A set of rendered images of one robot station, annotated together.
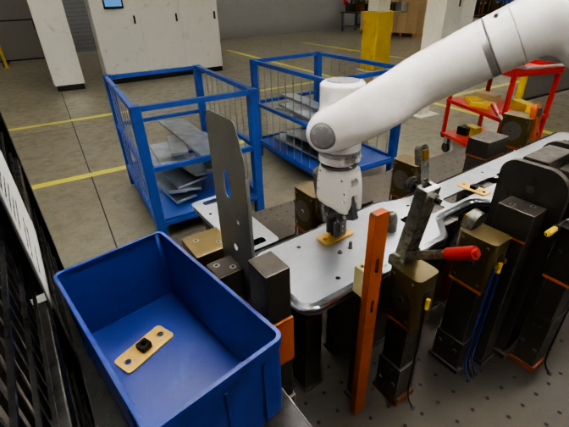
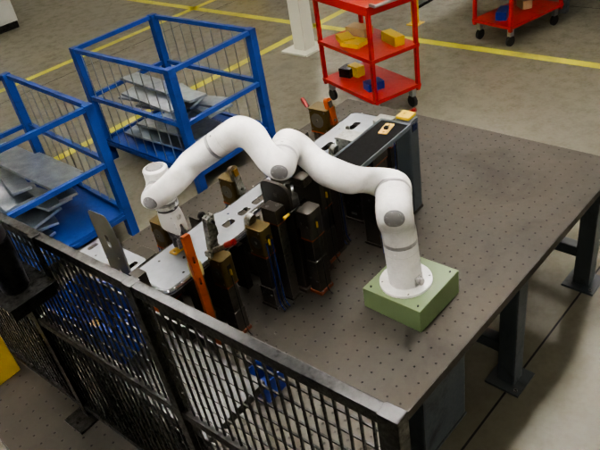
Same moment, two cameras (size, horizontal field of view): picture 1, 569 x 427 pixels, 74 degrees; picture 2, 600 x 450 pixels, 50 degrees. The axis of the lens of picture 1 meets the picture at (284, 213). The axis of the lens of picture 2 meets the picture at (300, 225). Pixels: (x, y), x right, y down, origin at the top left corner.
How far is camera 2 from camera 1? 150 cm
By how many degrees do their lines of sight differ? 11
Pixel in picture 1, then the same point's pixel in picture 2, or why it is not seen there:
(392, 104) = (179, 181)
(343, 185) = (172, 220)
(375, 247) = (188, 252)
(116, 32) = not seen: outside the picture
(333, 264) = (180, 265)
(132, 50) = not seen: outside the picture
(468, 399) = (283, 320)
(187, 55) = not seen: outside the picture
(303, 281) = (164, 279)
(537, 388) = (322, 303)
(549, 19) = (228, 139)
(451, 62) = (199, 157)
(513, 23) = (216, 140)
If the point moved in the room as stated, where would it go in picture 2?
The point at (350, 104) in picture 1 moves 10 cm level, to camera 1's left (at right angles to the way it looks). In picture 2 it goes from (158, 187) to (128, 195)
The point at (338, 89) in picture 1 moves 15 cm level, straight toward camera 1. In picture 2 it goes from (152, 175) to (150, 198)
